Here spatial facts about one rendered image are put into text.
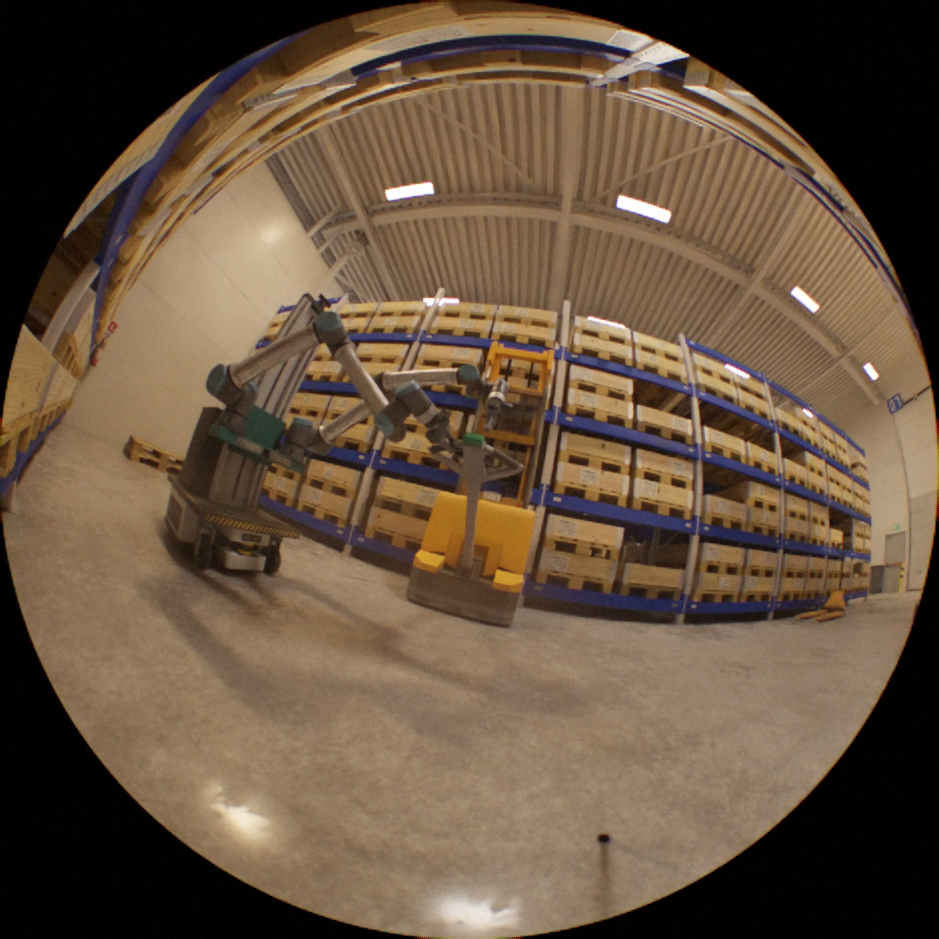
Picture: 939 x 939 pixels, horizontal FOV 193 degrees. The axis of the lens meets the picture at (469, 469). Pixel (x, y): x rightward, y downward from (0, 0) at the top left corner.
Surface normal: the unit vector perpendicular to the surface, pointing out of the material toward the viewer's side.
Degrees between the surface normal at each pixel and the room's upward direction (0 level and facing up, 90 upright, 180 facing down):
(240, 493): 90
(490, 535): 74
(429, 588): 90
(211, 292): 90
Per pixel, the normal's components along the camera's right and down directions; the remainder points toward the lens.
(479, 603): -0.12, -0.26
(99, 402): 0.96, 0.20
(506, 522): -0.05, -0.51
